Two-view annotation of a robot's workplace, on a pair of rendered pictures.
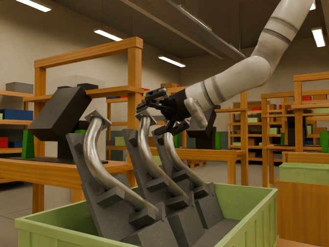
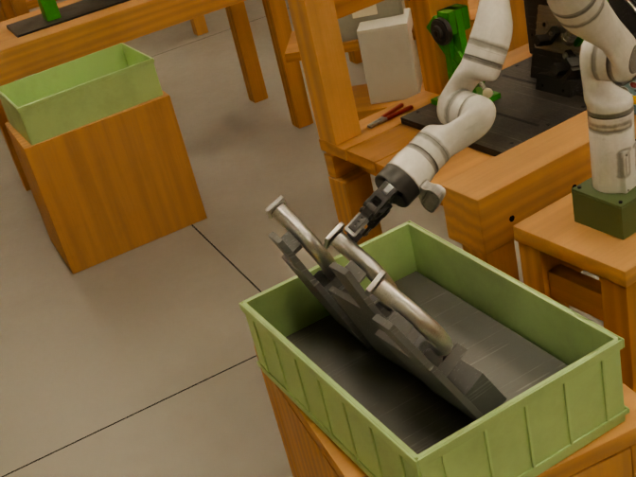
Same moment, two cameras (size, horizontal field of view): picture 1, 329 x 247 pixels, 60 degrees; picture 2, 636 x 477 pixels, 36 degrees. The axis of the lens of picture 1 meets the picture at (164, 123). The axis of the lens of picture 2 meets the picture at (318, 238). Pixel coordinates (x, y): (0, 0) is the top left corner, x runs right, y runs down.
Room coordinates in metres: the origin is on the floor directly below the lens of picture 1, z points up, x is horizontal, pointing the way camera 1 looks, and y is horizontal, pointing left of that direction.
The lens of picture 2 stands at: (-0.01, 1.22, 1.94)
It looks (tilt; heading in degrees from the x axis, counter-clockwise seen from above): 28 degrees down; 306
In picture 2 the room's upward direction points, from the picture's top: 14 degrees counter-clockwise
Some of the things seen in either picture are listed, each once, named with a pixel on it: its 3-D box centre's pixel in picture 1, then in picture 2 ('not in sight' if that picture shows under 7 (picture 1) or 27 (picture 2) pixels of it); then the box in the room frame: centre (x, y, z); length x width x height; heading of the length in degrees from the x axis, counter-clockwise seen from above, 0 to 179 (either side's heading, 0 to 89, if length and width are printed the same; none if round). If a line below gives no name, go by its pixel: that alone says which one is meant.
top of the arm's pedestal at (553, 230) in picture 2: not in sight; (617, 223); (0.55, -0.62, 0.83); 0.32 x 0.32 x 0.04; 64
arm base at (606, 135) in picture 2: not in sight; (612, 147); (0.55, -0.62, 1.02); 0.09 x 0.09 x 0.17; 73
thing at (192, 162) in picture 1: (189, 159); not in sight; (10.28, -0.90, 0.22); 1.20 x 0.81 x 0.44; 150
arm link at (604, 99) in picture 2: not in sight; (607, 76); (0.55, -0.62, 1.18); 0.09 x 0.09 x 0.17; 81
